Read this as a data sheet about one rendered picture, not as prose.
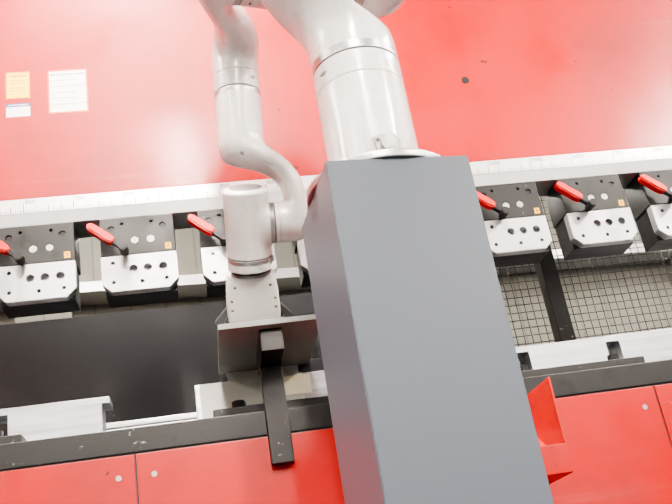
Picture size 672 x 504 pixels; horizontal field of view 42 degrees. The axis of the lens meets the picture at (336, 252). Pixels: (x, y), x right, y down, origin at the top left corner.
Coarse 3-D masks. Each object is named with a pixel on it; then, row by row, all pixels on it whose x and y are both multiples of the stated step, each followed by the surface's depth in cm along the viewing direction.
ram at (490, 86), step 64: (0, 0) 200; (64, 0) 202; (128, 0) 204; (192, 0) 206; (448, 0) 215; (512, 0) 217; (576, 0) 220; (640, 0) 222; (0, 64) 193; (64, 64) 195; (128, 64) 197; (192, 64) 199; (448, 64) 207; (512, 64) 209; (576, 64) 212; (640, 64) 214; (0, 128) 187; (64, 128) 188; (128, 128) 190; (192, 128) 192; (320, 128) 196; (448, 128) 200; (512, 128) 202; (576, 128) 204; (640, 128) 206; (0, 192) 181; (64, 192) 182
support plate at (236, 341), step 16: (272, 320) 151; (288, 320) 151; (304, 320) 151; (224, 336) 152; (240, 336) 154; (256, 336) 155; (288, 336) 158; (304, 336) 159; (224, 352) 160; (240, 352) 162; (256, 352) 163; (288, 352) 167; (304, 352) 168; (224, 368) 170; (240, 368) 171; (256, 368) 173
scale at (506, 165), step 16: (496, 160) 198; (512, 160) 198; (528, 160) 199; (544, 160) 199; (560, 160) 200; (576, 160) 200; (592, 160) 201; (608, 160) 201; (624, 160) 202; (304, 176) 190; (112, 192) 183; (128, 192) 184; (144, 192) 184; (160, 192) 185; (176, 192) 185; (192, 192) 186; (208, 192) 186; (0, 208) 179; (16, 208) 180; (32, 208) 180; (48, 208) 180; (64, 208) 181
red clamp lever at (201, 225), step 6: (192, 216) 179; (192, 222) 179; (198, 222) 178; (204, 222) 179; (198, 228) 179; (204, 228) 178; (210, 228) 178; (210, 234) 179; (216, 234) 178; (222, 234) 178; (222, 240) 177
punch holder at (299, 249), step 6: (300, 240) 183; (294, 246) 189; (300, 246) 183; (294, 252) 191; (300, 252) 182; (300, 258) 182; (300, 264) 182; (306, 264) 181; (300, 270) 186; (306, 270) 182; (300, 276) 187; (306, 276) 183; (300, 282) 188; (306, 282) 186
